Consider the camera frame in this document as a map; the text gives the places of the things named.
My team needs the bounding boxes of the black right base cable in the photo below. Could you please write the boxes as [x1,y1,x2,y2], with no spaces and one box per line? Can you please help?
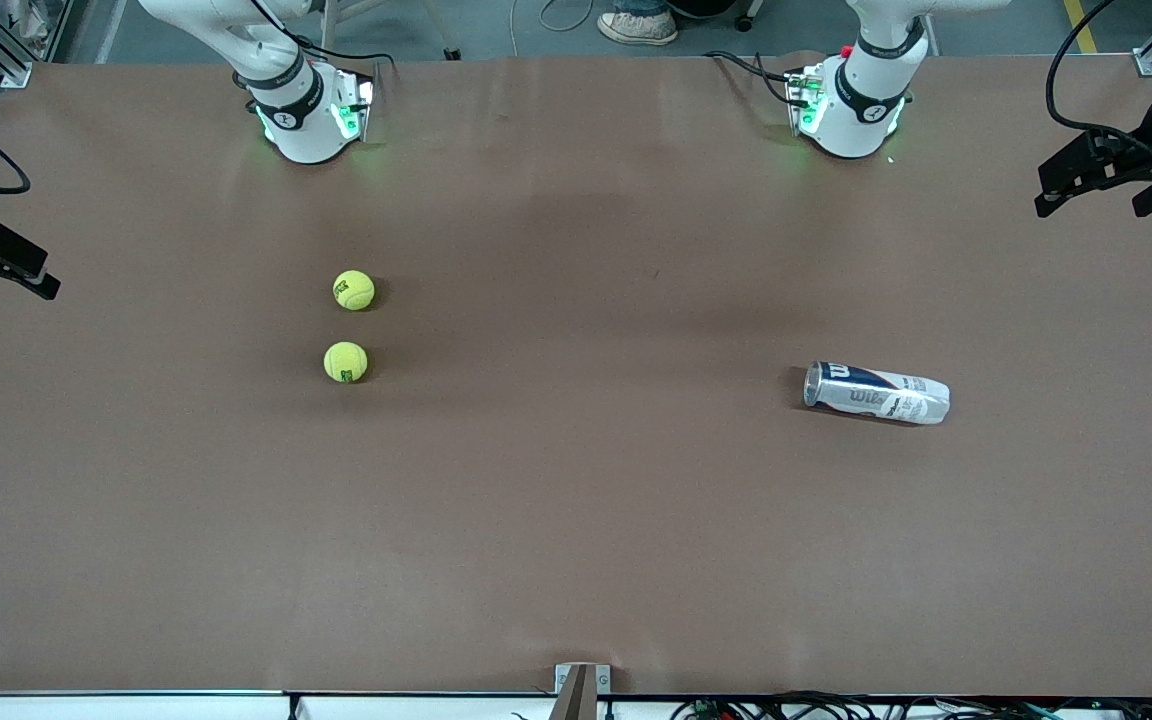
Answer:
[288,35,399,93]

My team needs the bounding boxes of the clear Wilson tennis ball can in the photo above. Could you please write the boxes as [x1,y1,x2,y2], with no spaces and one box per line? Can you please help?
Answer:
[802,360,952,426]

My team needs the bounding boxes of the white floor cable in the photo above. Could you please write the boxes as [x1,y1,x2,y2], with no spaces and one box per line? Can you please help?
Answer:
[509,0,597,57]

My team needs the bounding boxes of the white table edge rail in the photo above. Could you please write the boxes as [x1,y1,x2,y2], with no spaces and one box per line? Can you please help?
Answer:
[0,690,1152,720]

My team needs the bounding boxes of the black left base cable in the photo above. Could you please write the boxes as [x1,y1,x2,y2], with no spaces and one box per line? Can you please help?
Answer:
[704,50,807,106]

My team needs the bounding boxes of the left base connector plate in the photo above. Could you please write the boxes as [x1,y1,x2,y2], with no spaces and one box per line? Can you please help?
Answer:
[784,63,827,138]

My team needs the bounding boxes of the black base cable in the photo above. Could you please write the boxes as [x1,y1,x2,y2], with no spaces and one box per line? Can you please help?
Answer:
[288,35,399,93]
[704,50,807,106]

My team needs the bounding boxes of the yellow tennis ball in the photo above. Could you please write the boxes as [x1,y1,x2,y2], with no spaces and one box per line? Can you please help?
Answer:
[333,270,376,312]
[323,341,369,384]

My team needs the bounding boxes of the right base connector plate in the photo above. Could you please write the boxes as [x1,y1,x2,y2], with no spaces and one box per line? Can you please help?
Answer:
[331,68,378,143]

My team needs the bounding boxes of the grey sneaker shoe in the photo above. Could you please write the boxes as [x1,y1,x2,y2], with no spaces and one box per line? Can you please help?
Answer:
[596,10,680,47]

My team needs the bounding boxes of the black cable bundle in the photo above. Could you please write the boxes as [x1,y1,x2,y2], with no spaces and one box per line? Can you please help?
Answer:
[671,690,1152,720]

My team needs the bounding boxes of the base connector plate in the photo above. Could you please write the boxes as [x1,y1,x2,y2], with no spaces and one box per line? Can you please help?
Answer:
[784,63,827,138]
[331,68,378,143]

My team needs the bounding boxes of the brown table cover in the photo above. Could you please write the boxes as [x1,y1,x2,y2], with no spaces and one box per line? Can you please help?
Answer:
[0,52,1152,698]

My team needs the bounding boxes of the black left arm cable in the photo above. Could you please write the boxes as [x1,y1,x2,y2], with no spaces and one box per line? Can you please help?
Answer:
[1044,0,1152,166]

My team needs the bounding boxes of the metal mount bracket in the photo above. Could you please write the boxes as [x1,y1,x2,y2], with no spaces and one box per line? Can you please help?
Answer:
[554,663,612,698]

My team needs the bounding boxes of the brown mount post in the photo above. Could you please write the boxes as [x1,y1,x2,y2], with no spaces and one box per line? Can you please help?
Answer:
[548,667,599,720]

